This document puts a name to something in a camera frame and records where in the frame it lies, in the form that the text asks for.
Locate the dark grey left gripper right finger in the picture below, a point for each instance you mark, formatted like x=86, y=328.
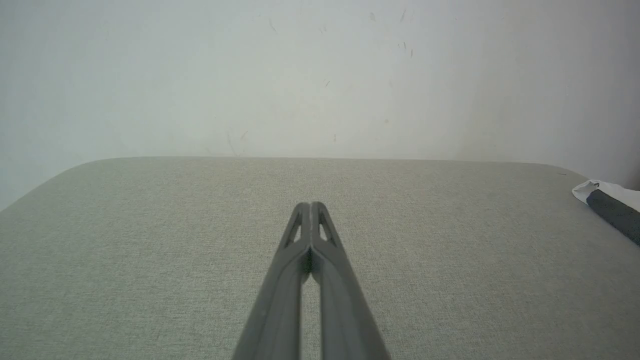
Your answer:
x=345, y=310

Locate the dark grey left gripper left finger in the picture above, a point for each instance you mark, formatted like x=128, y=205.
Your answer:
x=275, y=310

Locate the white shirt with black sleeves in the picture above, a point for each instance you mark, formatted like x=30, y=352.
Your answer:
x=617, y=212

